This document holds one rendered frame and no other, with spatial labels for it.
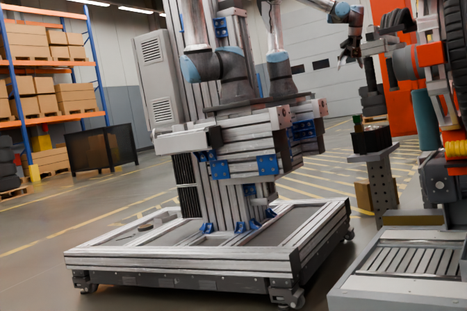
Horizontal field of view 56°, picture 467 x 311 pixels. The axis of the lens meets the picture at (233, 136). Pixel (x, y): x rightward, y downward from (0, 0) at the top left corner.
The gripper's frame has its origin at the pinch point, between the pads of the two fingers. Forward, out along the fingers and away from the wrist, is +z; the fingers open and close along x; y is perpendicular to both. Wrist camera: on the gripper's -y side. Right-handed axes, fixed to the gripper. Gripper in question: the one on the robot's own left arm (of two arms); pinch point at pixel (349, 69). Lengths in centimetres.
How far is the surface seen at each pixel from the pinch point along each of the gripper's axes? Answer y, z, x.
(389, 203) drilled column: 42, 64, 7
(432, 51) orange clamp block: 102, -33, -33
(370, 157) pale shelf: 44, 33, -10
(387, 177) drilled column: 38, 50, 7
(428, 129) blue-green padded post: 76, 6, -6
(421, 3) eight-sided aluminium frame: 83, -45, -24
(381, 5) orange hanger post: 23.8, -37.6, 0.1
